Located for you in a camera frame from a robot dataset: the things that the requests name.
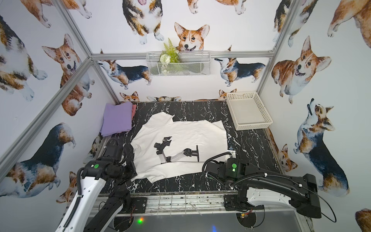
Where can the white plastic basket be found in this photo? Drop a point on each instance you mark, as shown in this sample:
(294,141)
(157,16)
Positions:
(247,110)

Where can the artificial green fern plant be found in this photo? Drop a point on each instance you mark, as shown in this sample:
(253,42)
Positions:
(169,59)

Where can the white printed t-shirt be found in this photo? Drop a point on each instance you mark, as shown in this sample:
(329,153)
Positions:
(164,148)

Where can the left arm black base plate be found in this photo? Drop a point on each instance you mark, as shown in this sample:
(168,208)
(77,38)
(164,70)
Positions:
(136,205)

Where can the folded purple t-shirt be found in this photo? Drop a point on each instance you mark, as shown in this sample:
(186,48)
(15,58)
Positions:
(116,119)

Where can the folded pink t-shirt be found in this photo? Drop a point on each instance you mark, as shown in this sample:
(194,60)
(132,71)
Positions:
(134,107)

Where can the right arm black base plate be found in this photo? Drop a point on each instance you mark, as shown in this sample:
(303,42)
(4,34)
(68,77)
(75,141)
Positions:
(235,202)

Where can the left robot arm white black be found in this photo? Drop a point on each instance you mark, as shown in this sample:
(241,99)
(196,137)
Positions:
(116,164)

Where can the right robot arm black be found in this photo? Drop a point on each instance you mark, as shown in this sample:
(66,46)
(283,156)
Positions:
(259,187)

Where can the white wire wall basket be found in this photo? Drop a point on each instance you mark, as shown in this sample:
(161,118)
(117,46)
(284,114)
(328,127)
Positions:
(179,64)

